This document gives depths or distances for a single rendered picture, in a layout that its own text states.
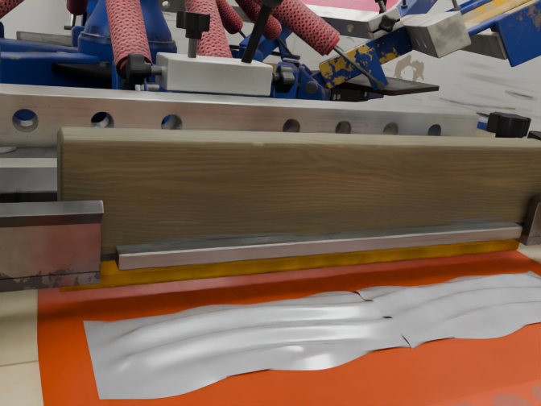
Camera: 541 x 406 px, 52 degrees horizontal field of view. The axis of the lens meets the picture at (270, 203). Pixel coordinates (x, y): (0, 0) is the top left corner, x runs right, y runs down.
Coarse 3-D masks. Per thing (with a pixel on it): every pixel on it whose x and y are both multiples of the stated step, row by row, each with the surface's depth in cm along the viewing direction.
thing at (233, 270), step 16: (336, 256) 41; (352, 256) 41; (368, 256) 42; (384, 256) 43; (400, 256) 43; (416, 256) 44; (432, 256) 45; (144, 272) 35; (160, 272) 35; (176, 272) 36; (192, 272) 36; (208, 272) 37; (224, 272) 37; (240, 272) 38; (256, 272) 38; (64, 288) 33; (80, 288) 34; (96, 288) 34
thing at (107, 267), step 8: (496, 240) 47; (504, 240) 48; (512, 240) 48; (400, 248) 43; (408, 248) 43; (416, 248) 44; (424, 248) 44; (296, 256) 39; (304, 256) 40; (312, 256) 40; (320, 256) 40; (104, 264) 34; (112, 264) 34; (200, 264) 36; (208, 264) 36; (216, 264) 37; (224, 264) 37; (104, 272) 34; (112, 272) 34; (120, 272) 34; (128, 272) 34
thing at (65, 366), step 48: (48, 288) 35; (144, 288) 36; (192, 288) 37; (240, 288) 38; (288, 288) 38; (336, 288) 39; (48, 336) 30; (48, 384) 26; (96, 384) 27; (240, 384) 28; (288, 384) 28; (336, 384) 29; (384, 384) 29; (432, 384) 30
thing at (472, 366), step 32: (448, 256) 47; (480, 256) 48; (512, 256) 49; (352, 288) 39; (416, 352) 33; (448, 352) 33; (480, 352) 33; (512, 352) 34; (480, 384) 30; (512, 384) 31
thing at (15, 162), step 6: (0, 162) 46; (6, 162) 46; (12, 162) 47; (18, 162) 47; (24, 162) 47; (30, 162) 47; (36, 162) 47; (42, 162) 48; (48, 162) 48; (54, 162) 48
